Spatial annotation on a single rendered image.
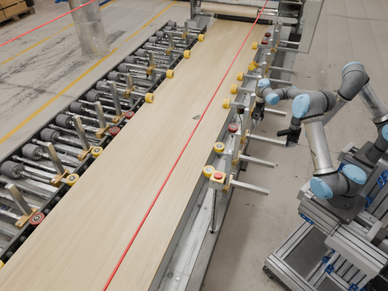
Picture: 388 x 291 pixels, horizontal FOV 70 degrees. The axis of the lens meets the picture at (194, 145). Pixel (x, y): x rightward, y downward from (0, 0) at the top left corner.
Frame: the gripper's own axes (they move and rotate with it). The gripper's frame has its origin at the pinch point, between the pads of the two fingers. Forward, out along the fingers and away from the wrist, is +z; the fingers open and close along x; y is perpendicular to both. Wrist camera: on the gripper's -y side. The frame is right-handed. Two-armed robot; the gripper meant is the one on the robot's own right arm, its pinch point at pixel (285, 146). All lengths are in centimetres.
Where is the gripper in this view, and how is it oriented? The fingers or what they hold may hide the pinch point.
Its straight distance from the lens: 228.0
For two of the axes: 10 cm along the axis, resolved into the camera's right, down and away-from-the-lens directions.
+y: 9.4, 2.3, -2.5
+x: 3.4, -6.4, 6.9
